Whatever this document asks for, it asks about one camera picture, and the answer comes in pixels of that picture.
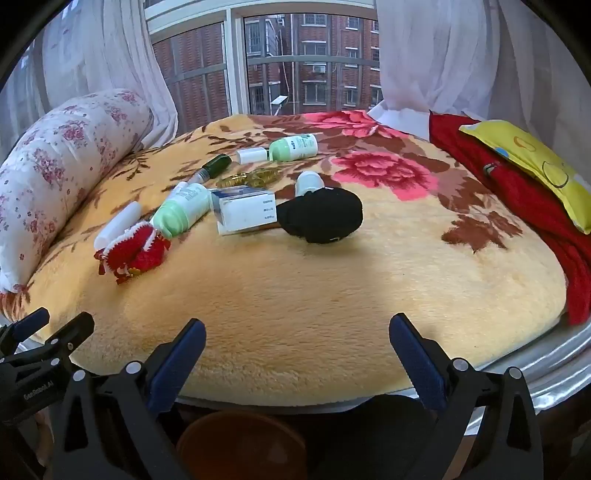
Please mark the dark green bottle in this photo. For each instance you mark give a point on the dark green bottle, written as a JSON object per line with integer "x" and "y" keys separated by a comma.
{"x": 218, "y": 165}

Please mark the red knitted ornament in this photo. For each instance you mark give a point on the red knitted ornament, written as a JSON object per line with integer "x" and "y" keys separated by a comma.
{"x": 134, "y": 256}

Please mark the black cloth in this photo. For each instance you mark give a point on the black cloth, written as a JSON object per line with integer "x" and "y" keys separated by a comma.
{"x": 323, "y": 214}

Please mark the green and white bottle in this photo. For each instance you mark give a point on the green and white bottle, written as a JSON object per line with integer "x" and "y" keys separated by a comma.
{"x": 178, "y": 212}
{"x": 295, "y": 147}

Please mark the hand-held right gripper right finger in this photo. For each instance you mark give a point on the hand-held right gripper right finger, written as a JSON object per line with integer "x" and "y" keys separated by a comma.
{"x": 415, "y": 364}

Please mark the pink floral bolster pillow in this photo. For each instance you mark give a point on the pink floral bolster pillow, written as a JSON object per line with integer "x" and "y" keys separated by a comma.
{"x": 60, "y": 161}

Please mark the white window frame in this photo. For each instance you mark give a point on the white window frame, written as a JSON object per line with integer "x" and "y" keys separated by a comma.
{"x": 235, "y": 60}

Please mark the person's right leg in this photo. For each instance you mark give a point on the person's right leg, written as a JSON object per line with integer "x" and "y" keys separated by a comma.
{"x": 369, "y": 443}

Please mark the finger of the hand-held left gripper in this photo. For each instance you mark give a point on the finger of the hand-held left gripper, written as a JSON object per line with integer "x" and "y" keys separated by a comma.
{"x": 32, "y": 321}
{"x": 69, "y": 337}

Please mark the white and blue box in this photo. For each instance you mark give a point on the white and blue box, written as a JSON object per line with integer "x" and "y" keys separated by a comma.
{"x": 244, "y": 212}

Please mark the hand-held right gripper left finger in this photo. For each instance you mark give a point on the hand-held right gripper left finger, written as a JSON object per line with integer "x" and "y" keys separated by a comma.
{"x": 180, "y": 364}

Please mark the yellow printed pillow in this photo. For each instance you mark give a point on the yellow printed pillow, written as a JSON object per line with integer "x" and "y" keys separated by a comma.
{"x": 545, "y": 161}

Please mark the small white bottle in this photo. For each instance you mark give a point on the small white bottle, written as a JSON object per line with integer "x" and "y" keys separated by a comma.
{"x": 308, "y": 181}

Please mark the gold foil wrapper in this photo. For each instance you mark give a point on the gold foil wrapper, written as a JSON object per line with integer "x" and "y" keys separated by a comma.
{"x": 258, "y": 176}

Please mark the red cloth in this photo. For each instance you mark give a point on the red cloth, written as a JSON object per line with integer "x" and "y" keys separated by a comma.
{"x": 531, "y": 198}

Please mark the orange plastic bin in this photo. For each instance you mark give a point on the orange plastic bin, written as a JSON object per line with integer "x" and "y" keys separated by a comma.
{"x": 240, "y": 447}

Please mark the floral plush blanket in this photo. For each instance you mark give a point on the floral plush blanket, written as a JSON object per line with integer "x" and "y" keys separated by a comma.
{"x": 323, "y": 300}

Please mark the red brick building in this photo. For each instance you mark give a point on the red brick building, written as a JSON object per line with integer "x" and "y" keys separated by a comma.
{"x": 323, "y": 46}

